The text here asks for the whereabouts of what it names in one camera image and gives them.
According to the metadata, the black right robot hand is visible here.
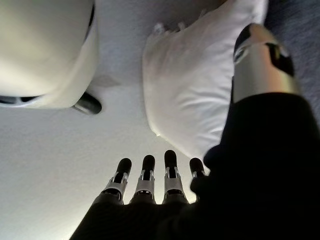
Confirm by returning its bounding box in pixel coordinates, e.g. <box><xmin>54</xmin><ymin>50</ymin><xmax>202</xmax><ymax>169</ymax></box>
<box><xmin>69</xmin><ymin>22</ymin><xmax>320</xmax><ymax>240</ymax></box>

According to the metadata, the white fringed cushion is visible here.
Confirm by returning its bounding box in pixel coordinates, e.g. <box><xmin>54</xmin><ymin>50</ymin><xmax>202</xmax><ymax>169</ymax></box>
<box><xmin>141</xmin><ymin>0</ymin><xmax>270</xmax><ymax>166</ymax></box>

